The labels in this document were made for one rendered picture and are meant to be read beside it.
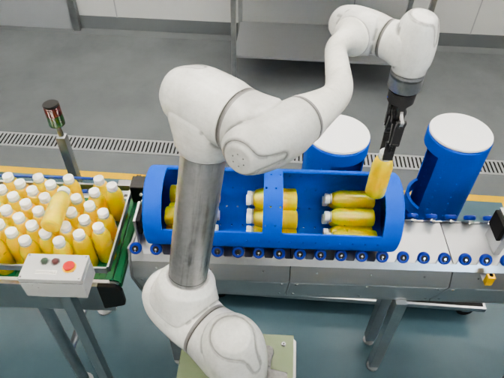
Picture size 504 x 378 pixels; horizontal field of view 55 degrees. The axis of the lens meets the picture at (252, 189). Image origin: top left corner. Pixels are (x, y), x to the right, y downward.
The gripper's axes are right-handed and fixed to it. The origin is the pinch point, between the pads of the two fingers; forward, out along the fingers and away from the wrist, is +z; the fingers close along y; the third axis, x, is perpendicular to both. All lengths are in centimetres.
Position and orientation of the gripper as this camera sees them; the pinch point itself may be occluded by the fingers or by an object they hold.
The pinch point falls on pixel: (388, 145)
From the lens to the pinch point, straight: 150.7
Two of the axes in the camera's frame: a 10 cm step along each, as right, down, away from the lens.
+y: 0.3, -7.1, 7.0
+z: 0.0, 7.0, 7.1
